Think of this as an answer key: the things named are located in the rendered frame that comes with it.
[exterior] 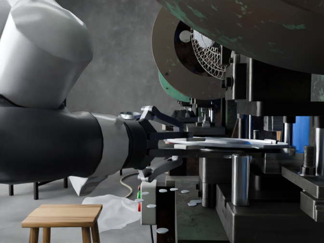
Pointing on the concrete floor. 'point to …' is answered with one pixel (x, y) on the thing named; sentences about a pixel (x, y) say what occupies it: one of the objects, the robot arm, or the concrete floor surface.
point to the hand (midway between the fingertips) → (190, 142)
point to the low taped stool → (64, 221)
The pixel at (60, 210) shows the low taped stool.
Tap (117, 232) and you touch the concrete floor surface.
